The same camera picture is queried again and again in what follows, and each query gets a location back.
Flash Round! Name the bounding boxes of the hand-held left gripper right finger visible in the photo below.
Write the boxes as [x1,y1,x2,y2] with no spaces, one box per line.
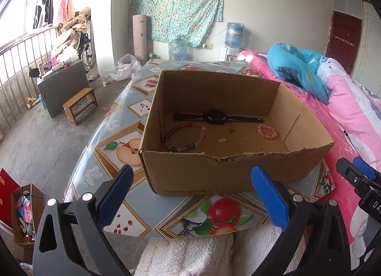
[251,165,356,276]

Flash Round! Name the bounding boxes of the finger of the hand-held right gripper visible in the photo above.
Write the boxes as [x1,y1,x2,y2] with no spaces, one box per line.
[336,158,371,193]
[352,157,381,183]

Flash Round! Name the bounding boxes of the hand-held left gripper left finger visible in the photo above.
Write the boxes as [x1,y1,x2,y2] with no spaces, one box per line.
[32,164,134,276]

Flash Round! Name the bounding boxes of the pink bead bracelet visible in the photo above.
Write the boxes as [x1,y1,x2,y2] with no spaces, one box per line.
[257,124,279,140]

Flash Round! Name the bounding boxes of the brown cardboard box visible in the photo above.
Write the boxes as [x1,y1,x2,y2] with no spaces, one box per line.
[138,69,335,196]

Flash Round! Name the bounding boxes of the multicolour bead bracelet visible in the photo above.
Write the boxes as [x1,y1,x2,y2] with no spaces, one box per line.
[163,121,206,153]

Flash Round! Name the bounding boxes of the pink digital wristwatch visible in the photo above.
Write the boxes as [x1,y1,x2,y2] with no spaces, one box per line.
[173,109,264,125]

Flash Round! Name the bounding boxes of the pink plush blanket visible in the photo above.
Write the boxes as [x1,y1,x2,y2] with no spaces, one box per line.
[235,50,381,271]

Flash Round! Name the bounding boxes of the light pink printed quilt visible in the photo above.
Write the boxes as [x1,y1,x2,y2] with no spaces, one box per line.
[316,57,381,163]

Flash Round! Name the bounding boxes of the open box with clutter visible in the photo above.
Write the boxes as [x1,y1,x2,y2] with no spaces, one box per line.
[11,183,45,245]

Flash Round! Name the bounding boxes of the wooden stool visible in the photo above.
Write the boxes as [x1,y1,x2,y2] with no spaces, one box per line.
[63,87,98,126]

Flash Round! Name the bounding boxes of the red paper bag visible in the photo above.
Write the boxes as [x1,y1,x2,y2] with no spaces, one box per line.
[0,168,22,229]

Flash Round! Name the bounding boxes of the blue quilt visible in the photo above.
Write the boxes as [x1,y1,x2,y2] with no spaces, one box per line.
[266,42,341,104]

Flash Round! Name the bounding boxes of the grey cabinet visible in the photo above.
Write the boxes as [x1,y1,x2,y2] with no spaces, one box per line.
[37,59,90,119]

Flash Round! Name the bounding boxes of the white plastic bags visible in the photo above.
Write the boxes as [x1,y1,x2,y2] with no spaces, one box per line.
[107,54,142,81]

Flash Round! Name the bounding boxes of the white hook rack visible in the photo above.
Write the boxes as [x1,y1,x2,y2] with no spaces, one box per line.
[333,35,356,48]

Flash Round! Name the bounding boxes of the wheelchair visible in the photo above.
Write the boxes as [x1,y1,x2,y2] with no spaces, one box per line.
[78,32,96,72]

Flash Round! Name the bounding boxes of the brown door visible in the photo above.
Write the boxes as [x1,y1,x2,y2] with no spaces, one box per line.
[324,10,362,77]

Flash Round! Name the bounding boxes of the small black device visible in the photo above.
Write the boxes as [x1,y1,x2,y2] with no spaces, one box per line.
[29,62,45,78]

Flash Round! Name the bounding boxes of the white water dispenser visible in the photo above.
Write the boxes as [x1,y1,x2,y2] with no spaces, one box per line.
[220,45,243,63]

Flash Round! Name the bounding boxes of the clear water jug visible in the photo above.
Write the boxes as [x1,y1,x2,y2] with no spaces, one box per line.
[168,39,188,61]

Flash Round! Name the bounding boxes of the white rolled tube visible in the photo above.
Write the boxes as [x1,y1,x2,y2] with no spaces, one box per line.
[132,15,147,61]

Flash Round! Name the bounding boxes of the blue water jug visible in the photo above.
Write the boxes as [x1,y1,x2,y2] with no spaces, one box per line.
[224,22,245,50]

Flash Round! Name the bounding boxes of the pile of clothes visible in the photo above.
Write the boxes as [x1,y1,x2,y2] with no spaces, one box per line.
[56,6,91,53]

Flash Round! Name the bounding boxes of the metal railing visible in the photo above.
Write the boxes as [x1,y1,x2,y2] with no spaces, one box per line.
[0,27,58,141]

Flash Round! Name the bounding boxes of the hanging pink garment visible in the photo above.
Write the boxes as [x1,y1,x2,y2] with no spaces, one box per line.
[56,0,73,23]

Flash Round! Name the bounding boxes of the hanging dark clothes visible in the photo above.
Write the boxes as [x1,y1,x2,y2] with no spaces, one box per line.
[32,0,54,29]

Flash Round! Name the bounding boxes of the green floral wall cloth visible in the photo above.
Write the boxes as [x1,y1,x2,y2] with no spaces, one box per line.
[128,0,224,48]

